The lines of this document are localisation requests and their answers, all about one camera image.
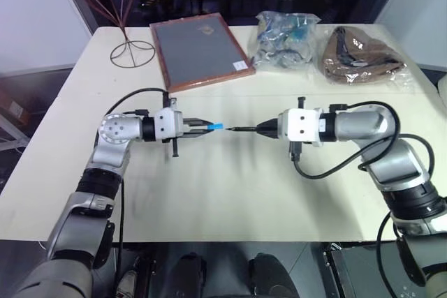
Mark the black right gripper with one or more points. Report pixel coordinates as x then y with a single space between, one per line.
296 151

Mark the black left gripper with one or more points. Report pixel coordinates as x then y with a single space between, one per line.
186 127

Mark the blue marker cap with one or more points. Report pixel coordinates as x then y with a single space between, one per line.
216 126

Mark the black marker pen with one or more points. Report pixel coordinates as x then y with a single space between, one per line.
244 128

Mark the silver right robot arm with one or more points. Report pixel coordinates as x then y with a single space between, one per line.
361 121

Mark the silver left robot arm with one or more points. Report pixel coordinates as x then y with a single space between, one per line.
115 130

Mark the wood framed grey board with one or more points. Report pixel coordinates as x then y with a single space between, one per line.
199 50

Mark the plastic bag with blue items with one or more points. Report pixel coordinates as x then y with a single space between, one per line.
283 39

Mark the plastic bag with brown cloth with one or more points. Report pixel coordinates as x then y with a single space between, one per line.
359 57

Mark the dark rounded shape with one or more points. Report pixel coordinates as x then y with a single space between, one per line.
270 275

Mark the red and white tool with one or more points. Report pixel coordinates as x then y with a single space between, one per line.
126 282

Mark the brown cardboard box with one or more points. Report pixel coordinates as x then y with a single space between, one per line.
14 107

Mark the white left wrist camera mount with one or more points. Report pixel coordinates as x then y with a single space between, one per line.
168 125

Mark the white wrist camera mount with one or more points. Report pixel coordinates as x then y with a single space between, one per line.
301 126
168 125

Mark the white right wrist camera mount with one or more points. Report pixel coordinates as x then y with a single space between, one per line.
301 126

